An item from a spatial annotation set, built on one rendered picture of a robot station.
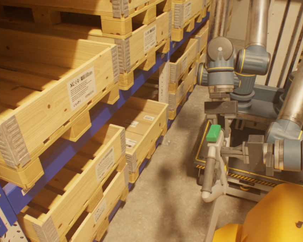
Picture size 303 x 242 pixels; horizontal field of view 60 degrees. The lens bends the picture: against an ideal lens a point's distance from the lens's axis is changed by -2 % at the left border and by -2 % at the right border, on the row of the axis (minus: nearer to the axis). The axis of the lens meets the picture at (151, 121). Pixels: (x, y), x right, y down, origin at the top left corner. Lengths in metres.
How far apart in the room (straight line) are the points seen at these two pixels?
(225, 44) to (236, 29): 5.51
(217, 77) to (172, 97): 1.78
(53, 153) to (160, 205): 1.41
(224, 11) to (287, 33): 0.76
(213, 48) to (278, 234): 0.92
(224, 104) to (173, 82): 1.68
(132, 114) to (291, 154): 1.99
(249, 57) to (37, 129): 0.95
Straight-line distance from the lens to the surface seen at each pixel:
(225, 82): 1.10
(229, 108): 1.11
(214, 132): 1.00
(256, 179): 2.42
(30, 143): 1.12
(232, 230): 2.04
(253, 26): 1.44
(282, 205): 1.59
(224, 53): 1.11
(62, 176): 1.80
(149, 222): 2.42
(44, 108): 1.13
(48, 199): 1.71
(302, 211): 1.59
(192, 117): 3.57
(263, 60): 1.28
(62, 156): 1.41
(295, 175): 2.58
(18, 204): 1.30
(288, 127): 1.15
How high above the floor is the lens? 2.03
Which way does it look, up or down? 36 degrees down
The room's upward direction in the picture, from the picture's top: straight up
